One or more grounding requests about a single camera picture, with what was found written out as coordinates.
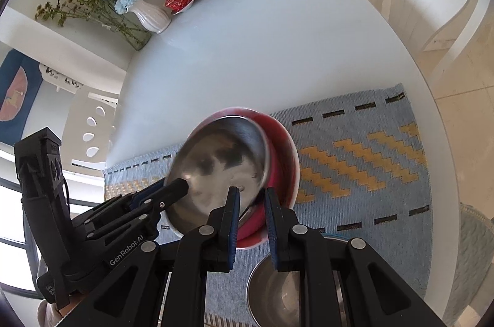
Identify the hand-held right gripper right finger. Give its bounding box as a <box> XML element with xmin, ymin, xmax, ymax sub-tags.
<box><xmin>264</xmin><ymin>187</ymin><xmax>450</xmax><ymax>327</ymax></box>

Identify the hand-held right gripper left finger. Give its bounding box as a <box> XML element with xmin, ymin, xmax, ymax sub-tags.
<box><xmin>58</xmin><ymin>186</ymin><xmax>242</xmax><ymax>327</ymax></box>

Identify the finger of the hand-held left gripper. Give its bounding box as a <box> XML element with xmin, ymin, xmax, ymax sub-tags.
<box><xmin>129</xmin><ymin>177</ymin><xmax>167</xmax><ymax>205</ymax></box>
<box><xmin>129</xmin><ymin>178</ymin><xmax>190</xmax><ymax>224</ymax></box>

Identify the steel bowl with red outside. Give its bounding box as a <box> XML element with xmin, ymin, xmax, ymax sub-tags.
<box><xmin>164</xmin><ymin>116</ymin><xmax>271</xmax><ymax>235</ymax></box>

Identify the red bowl with pale rim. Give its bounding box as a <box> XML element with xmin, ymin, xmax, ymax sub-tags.
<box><xmin>170</xmin><ymin>107</ymin><xmax>301</xmax><ymax>250</ymax></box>

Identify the person's left forearm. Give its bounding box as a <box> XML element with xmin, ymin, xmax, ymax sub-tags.
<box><xmin>36</xmin><ymin>258</ymin><xmax>83</xmax><ymax>327</ymax></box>

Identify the steel bowl with blue rim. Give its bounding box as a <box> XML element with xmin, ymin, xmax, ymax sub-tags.
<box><xmin>246</xmin><ymin>234</ymin><xmax>348</xmax><ymax>327</ymax></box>

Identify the white chair with oval holes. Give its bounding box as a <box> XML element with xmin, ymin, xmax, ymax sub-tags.
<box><xmin>39</xmin><ymin>63</ymin><xmax>124</xmax><ymax>173</ymax></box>
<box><xmin>372</xmin><ymin>0</ymin><xmax>492</xmax><ymax>90</ymax></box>

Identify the blue woven placemat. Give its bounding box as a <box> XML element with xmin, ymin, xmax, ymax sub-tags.
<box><xmin>103</xmin><ymin>82</ymin><xmax>432</xmax><ymax>327</ymax></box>

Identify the clear glass vase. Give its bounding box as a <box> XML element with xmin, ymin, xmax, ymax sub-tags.
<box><xmin>120</xmin><ymin>23</ymin><xmax>153</xmax><ymax>52</ymax></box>

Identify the white ribbed vase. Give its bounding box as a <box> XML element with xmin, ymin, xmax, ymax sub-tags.
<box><xmin>127</xmin><ymin>0</ymin><xmax>172</xmax><ymax>35</ymax></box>

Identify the pale green woven seat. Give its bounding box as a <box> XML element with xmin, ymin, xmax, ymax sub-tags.
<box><xmin>450</xmin><ymin>204</ymin><xmax>494</xmax><ymax>327</ymax></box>

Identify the black window frame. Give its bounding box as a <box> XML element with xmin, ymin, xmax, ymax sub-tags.
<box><xmin>0</xmin><ymin>176</ymin><xmax>93</xmax><ymax>302</ymax></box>

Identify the blue wall hanging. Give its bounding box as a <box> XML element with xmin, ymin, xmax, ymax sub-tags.
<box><xmin>0</xmin><ymin>49</ymin><xmax>43</xmax><ymax>143</ymax></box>

